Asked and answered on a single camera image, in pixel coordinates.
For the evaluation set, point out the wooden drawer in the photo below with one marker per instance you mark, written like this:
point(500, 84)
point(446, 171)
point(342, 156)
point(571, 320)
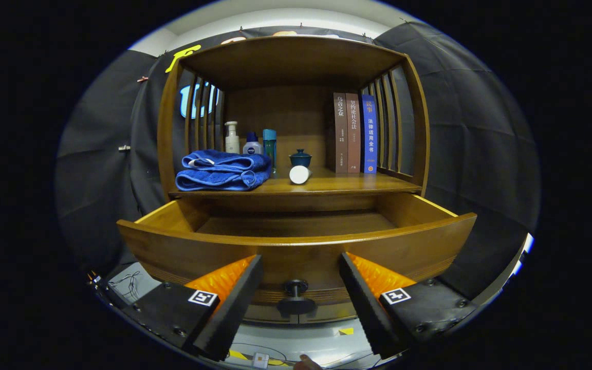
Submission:
point(301, 252)

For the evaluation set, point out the blue lidded teacup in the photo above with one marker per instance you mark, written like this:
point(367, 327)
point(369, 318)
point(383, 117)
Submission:
point(300, 159)

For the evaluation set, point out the wooden cabinet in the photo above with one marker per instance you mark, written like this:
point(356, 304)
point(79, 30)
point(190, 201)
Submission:
point(285, 61)

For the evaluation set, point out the teal bottle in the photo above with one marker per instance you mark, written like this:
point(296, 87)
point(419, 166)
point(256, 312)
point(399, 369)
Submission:
point(270, 146)

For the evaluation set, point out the reddish brown book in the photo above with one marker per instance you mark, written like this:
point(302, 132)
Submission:
point(353, 144)

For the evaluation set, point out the wooden countertop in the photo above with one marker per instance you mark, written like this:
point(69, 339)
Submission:
point(347, 182)

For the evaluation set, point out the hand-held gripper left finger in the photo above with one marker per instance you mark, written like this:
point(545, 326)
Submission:
point(234, 308)

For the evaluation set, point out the blue book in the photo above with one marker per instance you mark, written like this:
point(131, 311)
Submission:
point(369, 139)

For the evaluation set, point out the blue folded towel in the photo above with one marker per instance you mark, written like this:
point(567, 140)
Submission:
point(224, 172)

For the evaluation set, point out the white bottle with blue cap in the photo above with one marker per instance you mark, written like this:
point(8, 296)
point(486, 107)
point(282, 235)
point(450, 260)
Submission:
point(252, 148)

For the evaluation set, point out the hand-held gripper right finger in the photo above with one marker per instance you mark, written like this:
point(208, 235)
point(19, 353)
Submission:
point(365, 308)

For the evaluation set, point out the white tube with green print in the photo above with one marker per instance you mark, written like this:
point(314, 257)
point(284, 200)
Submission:
point(299, 174)

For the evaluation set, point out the white pump bottle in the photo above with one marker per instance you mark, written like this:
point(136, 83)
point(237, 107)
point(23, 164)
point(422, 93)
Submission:
point(232, 141)

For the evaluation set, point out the yellow tape piece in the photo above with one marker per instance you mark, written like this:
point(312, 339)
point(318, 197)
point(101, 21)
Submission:
point(346, 331)

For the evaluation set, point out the dark brown book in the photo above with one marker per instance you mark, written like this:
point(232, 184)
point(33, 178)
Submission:
point(340, 139)

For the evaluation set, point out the small white box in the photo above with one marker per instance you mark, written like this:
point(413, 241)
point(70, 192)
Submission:
point(260, 359)

